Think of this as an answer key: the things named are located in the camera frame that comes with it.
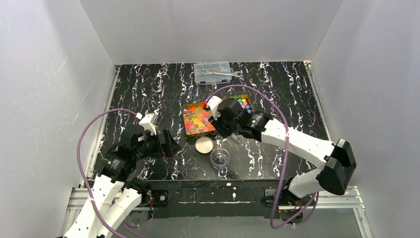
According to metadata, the translucent plastic scoop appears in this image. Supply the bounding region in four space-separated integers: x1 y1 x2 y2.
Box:
229 133 243 145

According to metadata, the tin of multicolour star candies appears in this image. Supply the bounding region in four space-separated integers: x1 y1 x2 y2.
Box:
222 94 254 129

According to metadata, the cream round jar lid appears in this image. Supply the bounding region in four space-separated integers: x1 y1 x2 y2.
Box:
195 136 214 154

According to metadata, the tin of orange gummy candies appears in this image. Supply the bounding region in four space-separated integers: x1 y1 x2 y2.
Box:
181 102 216 140

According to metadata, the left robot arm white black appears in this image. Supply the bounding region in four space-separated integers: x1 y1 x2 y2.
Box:
64 123 181 238

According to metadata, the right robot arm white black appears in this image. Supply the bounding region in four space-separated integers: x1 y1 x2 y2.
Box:
205 96 357 200

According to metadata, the clear glass jar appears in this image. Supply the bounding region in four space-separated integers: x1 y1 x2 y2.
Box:
210 148 230 170

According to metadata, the silver wrench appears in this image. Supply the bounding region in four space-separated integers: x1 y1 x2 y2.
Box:
201 69 242 77

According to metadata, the clear plastic parts box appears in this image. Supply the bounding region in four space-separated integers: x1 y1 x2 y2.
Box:
193 61 232 85

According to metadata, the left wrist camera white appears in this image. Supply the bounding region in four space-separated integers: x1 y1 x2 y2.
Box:
139 113 157 135

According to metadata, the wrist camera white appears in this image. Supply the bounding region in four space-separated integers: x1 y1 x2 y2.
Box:
139 113 157 135
204 96 222 120

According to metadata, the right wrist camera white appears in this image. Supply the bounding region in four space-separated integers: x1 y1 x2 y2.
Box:
204 96 222 120

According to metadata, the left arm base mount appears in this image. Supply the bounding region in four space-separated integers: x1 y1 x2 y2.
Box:
120 189 169 208

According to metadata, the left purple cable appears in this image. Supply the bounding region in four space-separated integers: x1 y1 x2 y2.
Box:
77 108 148 238

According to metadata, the purple cable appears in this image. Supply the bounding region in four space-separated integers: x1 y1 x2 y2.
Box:
205 84 319 230
77 108 148 238

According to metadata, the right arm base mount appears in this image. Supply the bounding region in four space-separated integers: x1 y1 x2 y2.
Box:
261 189 316 221

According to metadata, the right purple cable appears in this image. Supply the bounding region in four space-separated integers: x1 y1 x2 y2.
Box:
205 84 319 230

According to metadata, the aluminium frame rail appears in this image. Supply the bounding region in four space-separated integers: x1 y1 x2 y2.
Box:
67 186 365 211

